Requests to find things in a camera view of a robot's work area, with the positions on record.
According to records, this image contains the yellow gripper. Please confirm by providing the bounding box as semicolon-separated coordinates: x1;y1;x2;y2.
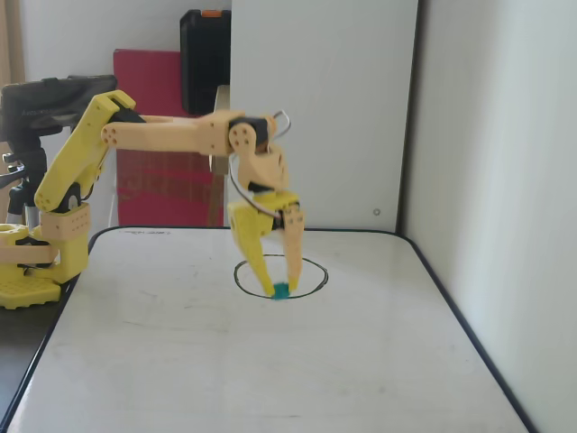
227;189;307;297

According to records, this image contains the yellow perforated robot base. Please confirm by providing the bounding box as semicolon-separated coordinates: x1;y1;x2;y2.
0;223;63;310

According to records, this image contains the black drawn circle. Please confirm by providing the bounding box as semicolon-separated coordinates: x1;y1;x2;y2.
233;253;330;300

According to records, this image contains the white dry-erase board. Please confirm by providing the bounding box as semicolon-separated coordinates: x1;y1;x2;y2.
0;226;540;433

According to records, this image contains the red board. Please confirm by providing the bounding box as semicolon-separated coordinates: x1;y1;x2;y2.
112;48;225;228

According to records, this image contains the white upright panel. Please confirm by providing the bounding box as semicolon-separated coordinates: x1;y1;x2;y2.
226;0;421;234

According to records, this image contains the brown cardboard box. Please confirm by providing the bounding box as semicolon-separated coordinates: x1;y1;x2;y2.
208;84;232;178

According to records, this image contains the black plastic tool case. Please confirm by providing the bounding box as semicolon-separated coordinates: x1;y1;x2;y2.
179;8;233;117

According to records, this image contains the beige curtain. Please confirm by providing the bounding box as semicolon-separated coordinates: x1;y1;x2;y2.
0;0;26;88

